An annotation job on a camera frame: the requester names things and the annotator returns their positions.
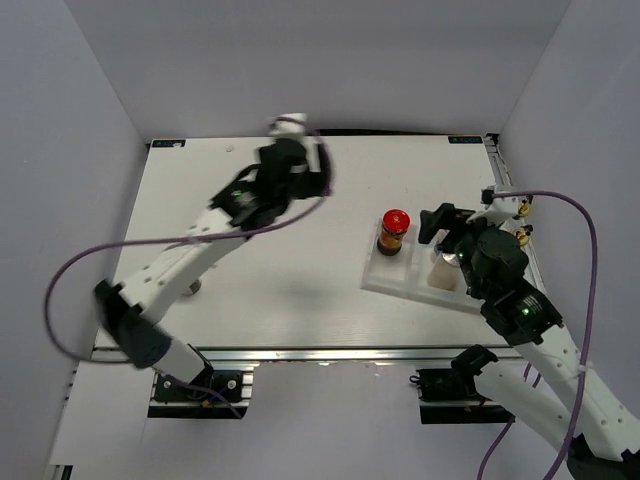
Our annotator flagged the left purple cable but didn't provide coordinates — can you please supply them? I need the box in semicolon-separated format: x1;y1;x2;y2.
45;129;337;364

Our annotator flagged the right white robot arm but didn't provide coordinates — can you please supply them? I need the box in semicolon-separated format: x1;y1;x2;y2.
418;203;639;479

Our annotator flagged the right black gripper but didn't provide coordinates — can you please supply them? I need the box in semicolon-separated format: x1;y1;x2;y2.
416;203;501;299

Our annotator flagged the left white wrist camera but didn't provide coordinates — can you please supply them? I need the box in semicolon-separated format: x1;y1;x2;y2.
269;113;307;143

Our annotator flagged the left blue corner sticker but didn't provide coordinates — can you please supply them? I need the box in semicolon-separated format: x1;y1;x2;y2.
150;139;186;149

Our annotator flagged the white three-slot organizer tray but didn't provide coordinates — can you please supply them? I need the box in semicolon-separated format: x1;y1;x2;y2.
361;222;480;313

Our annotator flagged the blue corner sticker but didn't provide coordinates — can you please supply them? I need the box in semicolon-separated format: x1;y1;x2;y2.
447;135;484;145
150;139;186;149

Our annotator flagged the clear glass bottle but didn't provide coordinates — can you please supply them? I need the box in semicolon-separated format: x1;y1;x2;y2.
514;196;533;219

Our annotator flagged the right blue corner sticker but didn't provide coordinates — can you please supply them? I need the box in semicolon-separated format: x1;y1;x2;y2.
447;135;484;145

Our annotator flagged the red lid sauce jar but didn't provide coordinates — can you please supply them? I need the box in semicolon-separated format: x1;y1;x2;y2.
376;209;411;256

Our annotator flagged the small brown spice jar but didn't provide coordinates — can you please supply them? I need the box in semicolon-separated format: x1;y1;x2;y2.
184;279;202;296

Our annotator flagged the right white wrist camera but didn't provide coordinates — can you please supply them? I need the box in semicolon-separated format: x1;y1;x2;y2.
466;185;520;226

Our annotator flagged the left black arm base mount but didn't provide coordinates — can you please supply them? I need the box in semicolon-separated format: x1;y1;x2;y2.
147;363;257;420

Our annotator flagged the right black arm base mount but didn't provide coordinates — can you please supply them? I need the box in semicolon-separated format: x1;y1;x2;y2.
409;368;512;425

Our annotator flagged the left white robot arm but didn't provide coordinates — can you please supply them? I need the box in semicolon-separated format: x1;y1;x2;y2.
94;138;332;399

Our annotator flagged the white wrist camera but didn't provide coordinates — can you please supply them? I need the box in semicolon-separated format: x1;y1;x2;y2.
466;185;520;226
269;113;307;143

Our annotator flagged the white silver cap shaker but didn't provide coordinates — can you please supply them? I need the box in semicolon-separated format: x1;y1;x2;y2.
427;252;460;291

